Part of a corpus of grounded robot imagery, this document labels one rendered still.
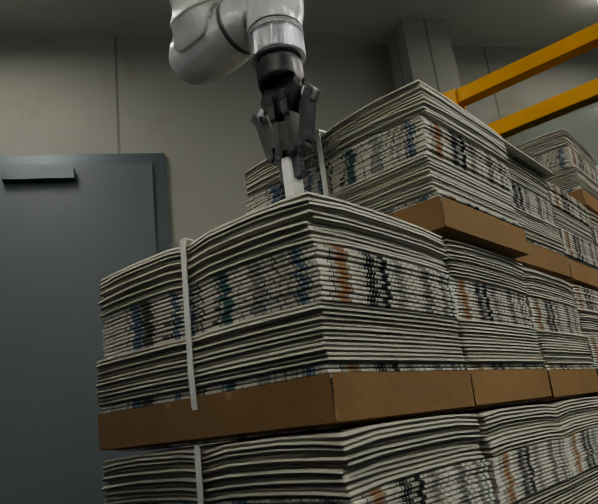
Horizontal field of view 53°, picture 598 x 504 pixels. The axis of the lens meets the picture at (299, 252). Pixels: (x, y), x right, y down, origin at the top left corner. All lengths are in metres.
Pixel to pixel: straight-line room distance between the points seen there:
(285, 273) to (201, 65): 0.60
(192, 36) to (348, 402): 0.74
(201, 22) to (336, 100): 2.79
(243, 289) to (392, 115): 0.40
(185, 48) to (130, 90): 2.60
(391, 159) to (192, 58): 0.43
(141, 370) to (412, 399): 0.32
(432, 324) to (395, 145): 0.29
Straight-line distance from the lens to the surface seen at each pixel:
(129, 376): 0.77
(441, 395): 0.72
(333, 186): 0.95
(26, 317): 3.24
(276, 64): 0.96
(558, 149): 1.76
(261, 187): 1.06
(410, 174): 0.86
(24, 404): 3.18
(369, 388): 0.60
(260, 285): 0.61
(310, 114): 0.92
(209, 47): 1.10
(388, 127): 0.92
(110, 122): 3.62
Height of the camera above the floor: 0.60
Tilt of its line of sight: 17 degrees up
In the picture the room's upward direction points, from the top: 7 degrees counter-clockwise
